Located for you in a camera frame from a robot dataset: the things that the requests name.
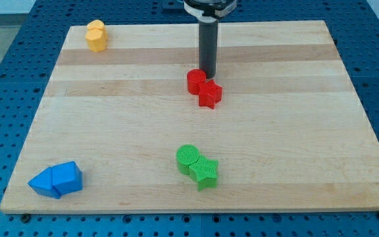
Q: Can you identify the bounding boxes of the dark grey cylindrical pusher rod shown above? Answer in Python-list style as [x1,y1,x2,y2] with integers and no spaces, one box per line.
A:
[199,20,218,79]

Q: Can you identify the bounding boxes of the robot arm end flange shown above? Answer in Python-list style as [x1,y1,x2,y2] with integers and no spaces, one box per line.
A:
[183,0,238,19]

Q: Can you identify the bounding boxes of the green cylinder block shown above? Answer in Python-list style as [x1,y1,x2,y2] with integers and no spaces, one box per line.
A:
[176,144,199,175]

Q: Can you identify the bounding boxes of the blue pentagon block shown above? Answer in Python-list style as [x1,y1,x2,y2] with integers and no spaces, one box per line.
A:
[52,161,83,196]

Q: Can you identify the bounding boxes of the yellow hexagon block front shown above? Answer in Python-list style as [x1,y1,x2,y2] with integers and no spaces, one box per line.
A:
[85,29,107,52]

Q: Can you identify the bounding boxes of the light wooden board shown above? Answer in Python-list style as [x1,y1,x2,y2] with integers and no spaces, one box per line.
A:
[0,20,379,215]

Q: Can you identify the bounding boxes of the blue triangular block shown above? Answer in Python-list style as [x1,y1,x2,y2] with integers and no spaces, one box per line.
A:
[28,167,61,199]

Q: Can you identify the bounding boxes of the green star block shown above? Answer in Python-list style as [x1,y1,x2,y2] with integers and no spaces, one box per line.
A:
[189,155,218,191]

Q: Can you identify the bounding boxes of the yellow block rear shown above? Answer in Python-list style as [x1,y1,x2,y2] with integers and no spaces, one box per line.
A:
[86,20,108,40]

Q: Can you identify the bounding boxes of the red cylinder block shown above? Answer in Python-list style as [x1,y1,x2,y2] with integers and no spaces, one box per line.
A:
[186,69,207,95]

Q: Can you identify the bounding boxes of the blue perforated table plate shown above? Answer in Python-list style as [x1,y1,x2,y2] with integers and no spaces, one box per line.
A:
[0,1,379,236]

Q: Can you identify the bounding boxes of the red star block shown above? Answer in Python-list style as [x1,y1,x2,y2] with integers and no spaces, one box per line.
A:
[198,80,222,109]

